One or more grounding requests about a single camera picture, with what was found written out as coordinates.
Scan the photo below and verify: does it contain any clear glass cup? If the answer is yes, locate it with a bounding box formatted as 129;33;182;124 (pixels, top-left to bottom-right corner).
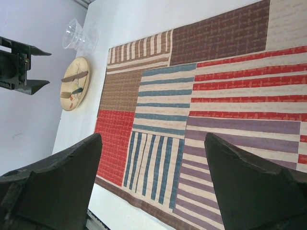
62;19;99;56

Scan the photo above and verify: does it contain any round wooden plate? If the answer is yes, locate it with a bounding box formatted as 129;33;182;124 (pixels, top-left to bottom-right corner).
60;57;90;111

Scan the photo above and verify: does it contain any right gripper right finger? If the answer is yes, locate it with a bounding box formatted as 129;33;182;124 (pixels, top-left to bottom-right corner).
204;133;307;230

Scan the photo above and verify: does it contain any brown wooden knife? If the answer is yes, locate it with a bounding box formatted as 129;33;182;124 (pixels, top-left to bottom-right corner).
61;71;89;82

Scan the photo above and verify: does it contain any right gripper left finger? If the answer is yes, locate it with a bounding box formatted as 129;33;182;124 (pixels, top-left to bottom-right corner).
0;133;102;230

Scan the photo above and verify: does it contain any dark handled fork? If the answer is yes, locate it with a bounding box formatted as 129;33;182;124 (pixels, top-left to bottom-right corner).
60;87;83;99

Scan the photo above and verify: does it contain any patchwork striped placemat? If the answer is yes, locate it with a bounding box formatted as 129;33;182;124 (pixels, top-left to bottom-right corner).
95;0;307;230

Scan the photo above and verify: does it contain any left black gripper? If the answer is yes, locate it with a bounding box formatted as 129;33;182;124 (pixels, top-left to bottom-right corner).
0;37;51;95

